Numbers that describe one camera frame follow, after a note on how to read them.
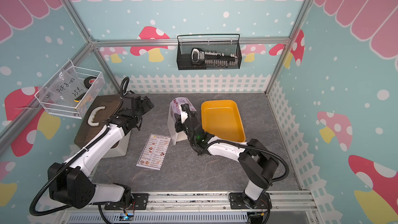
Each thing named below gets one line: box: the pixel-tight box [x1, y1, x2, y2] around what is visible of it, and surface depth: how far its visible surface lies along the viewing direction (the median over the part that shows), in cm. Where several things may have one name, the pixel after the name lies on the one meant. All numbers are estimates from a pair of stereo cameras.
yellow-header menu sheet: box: [135, 133, 172, 171], surface depth 93 cm
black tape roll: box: [83, 76, 97, 90], surface depth 81 cm
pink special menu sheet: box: [170, 96, 197, 115], surface depth 87 cm
